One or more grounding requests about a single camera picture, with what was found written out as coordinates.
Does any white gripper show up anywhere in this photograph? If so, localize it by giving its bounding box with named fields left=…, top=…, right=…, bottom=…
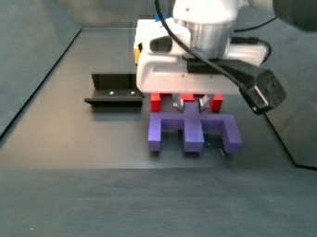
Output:
left=135, top=19, right=266, bottom=111

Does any purple comb-shaped block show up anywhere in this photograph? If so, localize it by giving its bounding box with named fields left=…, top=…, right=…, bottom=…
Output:
left=147, top=102, right=242, bottom=154

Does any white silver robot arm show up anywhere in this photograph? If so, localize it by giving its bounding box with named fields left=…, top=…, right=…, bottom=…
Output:
left=135, top=0, right=317, bottom=114

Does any black angled fixture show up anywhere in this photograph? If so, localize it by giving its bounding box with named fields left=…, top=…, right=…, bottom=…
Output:
left=84, top=73, right=143, bottom=107

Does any yellow slotted board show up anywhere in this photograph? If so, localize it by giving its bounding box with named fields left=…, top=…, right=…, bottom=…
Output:
left=133, top=19, right=172, bottom=64

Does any red comb-shaped block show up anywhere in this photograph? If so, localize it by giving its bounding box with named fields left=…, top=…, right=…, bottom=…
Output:
left=149, top=93, right=224, bottom=113

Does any blue bar block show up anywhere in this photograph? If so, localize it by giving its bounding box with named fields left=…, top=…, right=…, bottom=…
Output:
left=155, top=12, right=167, bottom=22

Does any black cable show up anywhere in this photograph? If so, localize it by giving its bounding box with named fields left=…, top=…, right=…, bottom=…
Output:
left=154, top=0, right=278, bottom=94

